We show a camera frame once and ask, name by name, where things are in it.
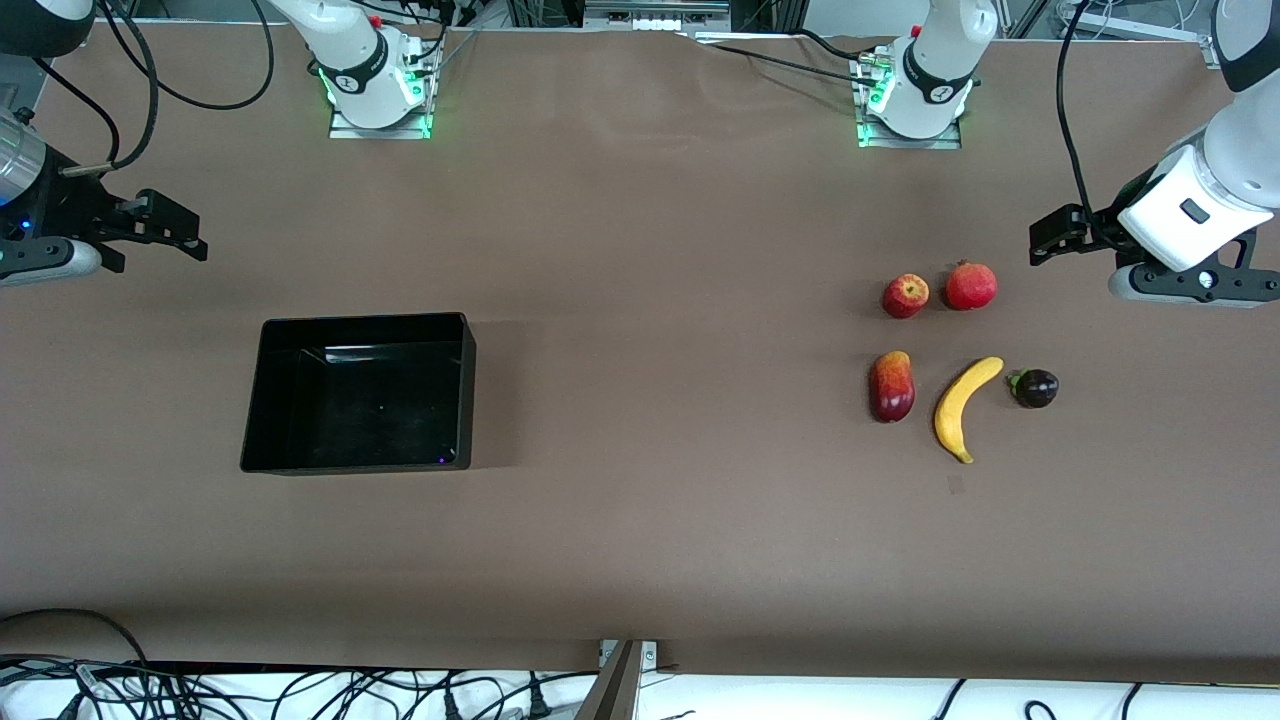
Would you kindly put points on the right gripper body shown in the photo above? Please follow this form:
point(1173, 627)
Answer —
point(72, 211)

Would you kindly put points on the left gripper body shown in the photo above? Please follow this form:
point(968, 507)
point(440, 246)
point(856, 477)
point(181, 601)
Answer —
point(1112, 221)

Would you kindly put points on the red apple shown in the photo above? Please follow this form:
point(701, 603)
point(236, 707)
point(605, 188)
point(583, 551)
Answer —
point(905, 296)

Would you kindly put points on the yellow banana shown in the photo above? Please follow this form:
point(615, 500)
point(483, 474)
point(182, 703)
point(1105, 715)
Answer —
point(957, 410)

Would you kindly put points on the black plastic box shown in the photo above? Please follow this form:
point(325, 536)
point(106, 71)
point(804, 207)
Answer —
point(360, 400)

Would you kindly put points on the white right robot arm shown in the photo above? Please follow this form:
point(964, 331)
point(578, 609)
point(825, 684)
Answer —
point(350, 50)

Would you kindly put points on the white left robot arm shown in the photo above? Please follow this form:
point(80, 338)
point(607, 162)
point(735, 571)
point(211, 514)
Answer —
point(940, 60)

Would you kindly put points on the red pomegranate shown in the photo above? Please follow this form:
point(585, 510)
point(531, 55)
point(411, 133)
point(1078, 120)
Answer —
point(971, 286)

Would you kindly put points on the dark purple eggplant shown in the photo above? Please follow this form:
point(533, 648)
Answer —
point(1036, 388)

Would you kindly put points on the red yellow mango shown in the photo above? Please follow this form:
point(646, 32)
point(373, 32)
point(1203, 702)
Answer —
point(892, 388)

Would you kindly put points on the white power strip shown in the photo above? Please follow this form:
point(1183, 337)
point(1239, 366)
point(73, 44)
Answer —
point(650, 20)

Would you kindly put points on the brown table cover sheet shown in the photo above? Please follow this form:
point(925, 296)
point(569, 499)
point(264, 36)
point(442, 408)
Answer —
point(600, 550)

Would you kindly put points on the grey metal beam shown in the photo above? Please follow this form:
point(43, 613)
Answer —
point(610, 690)

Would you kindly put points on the aluminium frame rail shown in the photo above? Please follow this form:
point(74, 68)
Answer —
point(1210, 50)

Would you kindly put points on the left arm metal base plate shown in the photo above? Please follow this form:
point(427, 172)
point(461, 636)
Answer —
point(870, 138)

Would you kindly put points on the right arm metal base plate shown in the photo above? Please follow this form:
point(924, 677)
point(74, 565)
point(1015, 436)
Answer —
point(405, 130)

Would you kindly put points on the small metal bracket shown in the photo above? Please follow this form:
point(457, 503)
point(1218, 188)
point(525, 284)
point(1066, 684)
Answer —
point(650, 655)

